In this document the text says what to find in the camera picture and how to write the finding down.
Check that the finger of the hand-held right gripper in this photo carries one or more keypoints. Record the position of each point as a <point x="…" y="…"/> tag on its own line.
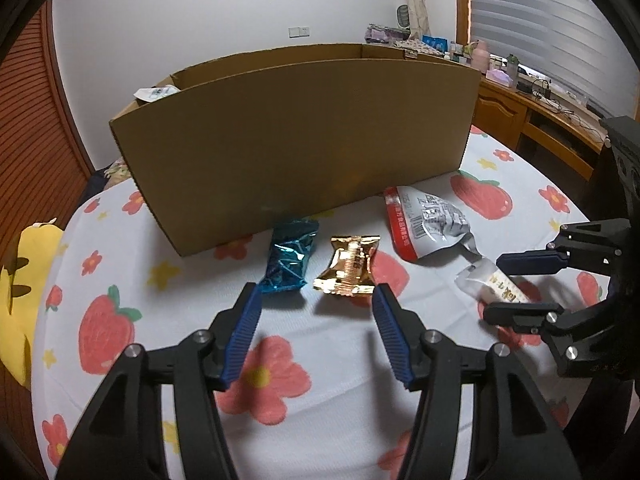
<point x="530" y="262"/>
<point x="520" y="312"/>

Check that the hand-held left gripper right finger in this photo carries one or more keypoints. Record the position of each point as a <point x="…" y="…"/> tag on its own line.
<point x="392" y="335"/>

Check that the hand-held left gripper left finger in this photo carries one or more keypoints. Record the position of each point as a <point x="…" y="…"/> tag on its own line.
<point x="245" y="335"/>

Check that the white snack bar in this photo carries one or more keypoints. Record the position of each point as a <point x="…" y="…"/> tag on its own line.
<point x="500" y="286"/>

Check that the gold foil snack packet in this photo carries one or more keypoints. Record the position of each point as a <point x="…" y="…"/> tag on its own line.
<point x="350" y="262"/>

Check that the brown cardboard box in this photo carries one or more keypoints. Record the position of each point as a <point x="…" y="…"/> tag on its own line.
<point x="300" y="150"/>

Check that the large white snack packet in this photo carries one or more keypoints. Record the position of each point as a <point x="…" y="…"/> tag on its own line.
<point x="157" y="93"/>

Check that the blue foil snack packet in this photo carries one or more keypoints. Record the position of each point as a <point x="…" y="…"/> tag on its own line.
<point x="290" y="255"/>

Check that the white red edged snack packet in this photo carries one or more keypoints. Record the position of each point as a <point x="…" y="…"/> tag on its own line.
<point x="430" y="220"/>

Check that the wooden desk with clutter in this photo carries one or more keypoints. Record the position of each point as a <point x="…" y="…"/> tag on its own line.
<point x="505" y="115"/>

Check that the green capped bottle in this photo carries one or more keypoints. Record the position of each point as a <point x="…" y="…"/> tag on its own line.
<point x="512" y="66"/>

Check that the pink tissue box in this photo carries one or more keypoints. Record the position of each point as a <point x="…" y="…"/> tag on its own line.
<point x="497" y="77"/>

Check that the grey striped window blind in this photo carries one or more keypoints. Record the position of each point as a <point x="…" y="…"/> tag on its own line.
<point x="540" y="20"/>

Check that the floral blanket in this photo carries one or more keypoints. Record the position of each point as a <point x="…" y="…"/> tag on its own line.
<point x="117" y="174"/>

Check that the pink thermos jug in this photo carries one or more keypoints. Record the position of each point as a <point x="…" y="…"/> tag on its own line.
<point x="479" y="57"/>

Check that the dark blue bed sheet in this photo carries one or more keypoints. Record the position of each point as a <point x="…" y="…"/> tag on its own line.
<point x="92" y="187"/>

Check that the yellow plush toy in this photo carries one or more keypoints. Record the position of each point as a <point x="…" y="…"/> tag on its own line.
<point x="25" y="300"/>

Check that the beige dotted cloth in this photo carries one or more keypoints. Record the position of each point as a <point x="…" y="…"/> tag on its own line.
<point x="425" y="50"/>

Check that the small blue box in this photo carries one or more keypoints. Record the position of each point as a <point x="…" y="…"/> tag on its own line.
<point x="433" y="42"/>

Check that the folded purple patterned cloth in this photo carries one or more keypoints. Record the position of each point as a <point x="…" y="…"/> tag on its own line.
<point x="382" y="34"/>

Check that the small grey fan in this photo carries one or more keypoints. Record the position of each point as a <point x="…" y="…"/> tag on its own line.
<point x="403" y="16"/>

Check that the cream patterned curtain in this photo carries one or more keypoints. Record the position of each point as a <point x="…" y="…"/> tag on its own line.
<point x="416" y="0"/>

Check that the brown slatted wooden wardrobe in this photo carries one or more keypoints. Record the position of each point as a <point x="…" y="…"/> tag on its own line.
<point x="30" y="135"/>

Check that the white wall switch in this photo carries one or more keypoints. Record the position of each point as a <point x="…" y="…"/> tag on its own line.
<point x="298" y="31"/>

